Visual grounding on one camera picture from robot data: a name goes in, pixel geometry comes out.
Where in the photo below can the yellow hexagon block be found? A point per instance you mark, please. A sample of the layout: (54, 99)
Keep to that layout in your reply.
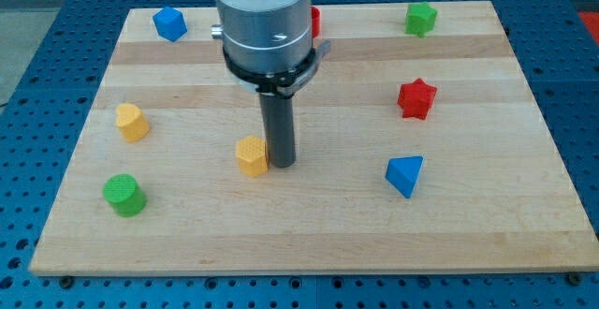
(252, 157)

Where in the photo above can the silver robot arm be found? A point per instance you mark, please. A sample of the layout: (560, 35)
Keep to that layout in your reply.
(266, 36)

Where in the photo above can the red block behind arm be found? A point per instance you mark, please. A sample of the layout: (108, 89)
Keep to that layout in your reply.
(316, 21)

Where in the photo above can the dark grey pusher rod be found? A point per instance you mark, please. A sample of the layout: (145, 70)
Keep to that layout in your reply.
(277, 114)

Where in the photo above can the blue triangle block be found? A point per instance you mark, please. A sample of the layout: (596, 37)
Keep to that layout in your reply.
(403, 172)

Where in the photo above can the light wooden board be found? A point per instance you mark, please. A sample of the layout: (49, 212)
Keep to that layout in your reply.
(492, 195)

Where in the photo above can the red star block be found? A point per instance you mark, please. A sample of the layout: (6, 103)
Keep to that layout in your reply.
(416, 99)

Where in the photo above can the yellow heart block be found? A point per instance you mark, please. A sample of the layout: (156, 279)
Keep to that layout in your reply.
(131, 122)

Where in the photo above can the green star block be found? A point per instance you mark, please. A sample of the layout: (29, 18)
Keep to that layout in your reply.
(420, 19)

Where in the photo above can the blue cube block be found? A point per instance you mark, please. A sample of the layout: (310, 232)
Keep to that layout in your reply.
(169, 23)

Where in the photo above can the green cylinder block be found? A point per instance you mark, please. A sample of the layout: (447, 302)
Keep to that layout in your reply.
(123, 194)

